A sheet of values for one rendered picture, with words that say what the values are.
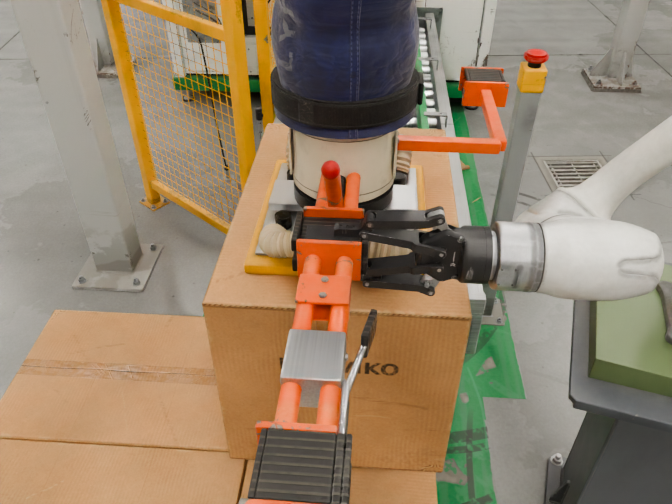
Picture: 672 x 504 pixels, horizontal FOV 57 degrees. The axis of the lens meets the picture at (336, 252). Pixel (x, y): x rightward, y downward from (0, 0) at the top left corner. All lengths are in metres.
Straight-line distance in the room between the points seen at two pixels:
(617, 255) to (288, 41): 0.51
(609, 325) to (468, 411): 0.90
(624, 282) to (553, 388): 1.50
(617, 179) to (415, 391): 0.45
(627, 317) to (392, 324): 0.62
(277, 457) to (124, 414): 0.98
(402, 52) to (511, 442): 1.50
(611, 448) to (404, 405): 0.68
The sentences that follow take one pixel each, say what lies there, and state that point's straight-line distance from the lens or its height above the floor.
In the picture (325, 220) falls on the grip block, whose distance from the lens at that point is 0.82.
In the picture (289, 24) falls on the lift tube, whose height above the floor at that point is 1.42.
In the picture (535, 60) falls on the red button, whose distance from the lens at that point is 1.91.
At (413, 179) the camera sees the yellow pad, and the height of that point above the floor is 1.09.
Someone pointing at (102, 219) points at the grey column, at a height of 0.29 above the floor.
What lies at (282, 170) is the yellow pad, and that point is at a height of 1.09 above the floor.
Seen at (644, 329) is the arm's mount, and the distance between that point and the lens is 1.39.
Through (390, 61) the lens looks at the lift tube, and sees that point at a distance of 0.87.
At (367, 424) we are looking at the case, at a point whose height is 0.80.
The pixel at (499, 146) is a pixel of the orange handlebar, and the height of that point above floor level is 1.20.
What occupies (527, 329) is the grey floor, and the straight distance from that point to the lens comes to 2.47.
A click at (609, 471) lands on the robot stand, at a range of 1.68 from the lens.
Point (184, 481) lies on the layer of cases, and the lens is 1.38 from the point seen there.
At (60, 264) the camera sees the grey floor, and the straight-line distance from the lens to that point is 2.90.
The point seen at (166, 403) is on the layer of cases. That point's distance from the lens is 1.50.
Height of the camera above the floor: 1.70
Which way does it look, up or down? 39 degrees down
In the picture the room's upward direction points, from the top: straight up
